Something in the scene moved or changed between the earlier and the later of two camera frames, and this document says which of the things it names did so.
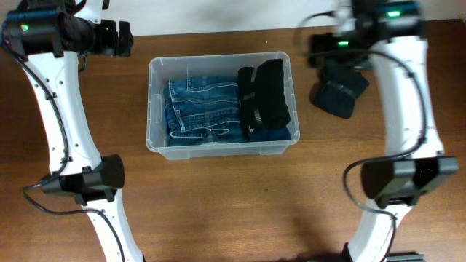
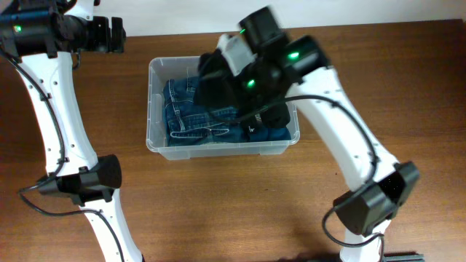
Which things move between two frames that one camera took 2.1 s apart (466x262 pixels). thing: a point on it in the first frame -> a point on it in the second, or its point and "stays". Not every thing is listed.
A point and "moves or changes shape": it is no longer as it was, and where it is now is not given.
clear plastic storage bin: x=159 y=70 stays
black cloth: x=336 y=89 moves or changes shape
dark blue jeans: x=203 y=110 stays
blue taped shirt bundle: x=270 y=134 stays
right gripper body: x=330 y=41 -> x=245 y=84
